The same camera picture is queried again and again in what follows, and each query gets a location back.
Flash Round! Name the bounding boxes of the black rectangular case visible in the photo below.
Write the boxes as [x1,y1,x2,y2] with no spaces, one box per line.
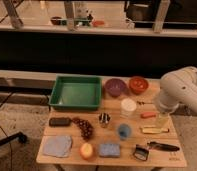
[49,117,71,127]

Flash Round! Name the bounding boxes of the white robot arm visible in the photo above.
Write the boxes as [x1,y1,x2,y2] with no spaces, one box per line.
[154,67,197,128]

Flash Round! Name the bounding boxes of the black office chair base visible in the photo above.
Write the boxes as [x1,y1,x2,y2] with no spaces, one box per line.
[0,132,28,146]

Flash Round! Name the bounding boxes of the metal cup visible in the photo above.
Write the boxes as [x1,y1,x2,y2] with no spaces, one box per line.
[99,113,110,128]

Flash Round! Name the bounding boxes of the red yellow apple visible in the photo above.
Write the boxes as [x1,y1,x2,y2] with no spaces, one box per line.
[80,143,93,159]

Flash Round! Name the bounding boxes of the yellow banana toy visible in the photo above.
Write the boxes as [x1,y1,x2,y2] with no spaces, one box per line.
[140,126,170,134]

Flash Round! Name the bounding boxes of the wooden table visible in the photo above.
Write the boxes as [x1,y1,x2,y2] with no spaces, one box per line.
[37,80,187,168]

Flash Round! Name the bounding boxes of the orange bowl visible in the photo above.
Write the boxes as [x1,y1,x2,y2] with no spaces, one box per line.
[129,76,149,95]

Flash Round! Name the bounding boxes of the white plastic cup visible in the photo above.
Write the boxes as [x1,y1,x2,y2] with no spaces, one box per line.
[121,98,137,117]

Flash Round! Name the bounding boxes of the blue towel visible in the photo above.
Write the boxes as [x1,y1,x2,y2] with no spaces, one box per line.
[42,135,72,158]

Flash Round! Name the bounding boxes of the blue plastic cup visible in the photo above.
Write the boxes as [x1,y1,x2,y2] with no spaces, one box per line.
[117,124,131,140]

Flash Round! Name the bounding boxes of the green plastic tray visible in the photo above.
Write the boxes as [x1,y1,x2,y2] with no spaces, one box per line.
[49,76,102,110]

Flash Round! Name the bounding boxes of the blue sponge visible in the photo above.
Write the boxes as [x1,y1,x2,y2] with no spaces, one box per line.
[99,143,120,157]

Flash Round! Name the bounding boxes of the purple bowl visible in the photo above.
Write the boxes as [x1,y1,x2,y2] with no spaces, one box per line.
[104,78,127,97]

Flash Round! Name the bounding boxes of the black metal peeler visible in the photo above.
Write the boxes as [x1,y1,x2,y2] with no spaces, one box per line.
[133,144,149,161]

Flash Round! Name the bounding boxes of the purple grape bunch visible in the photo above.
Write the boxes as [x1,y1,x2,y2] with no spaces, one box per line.
[72,117,94,141]

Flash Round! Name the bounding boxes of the orange carrot piece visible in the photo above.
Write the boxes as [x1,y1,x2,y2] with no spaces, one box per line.
[140,112,156,119]

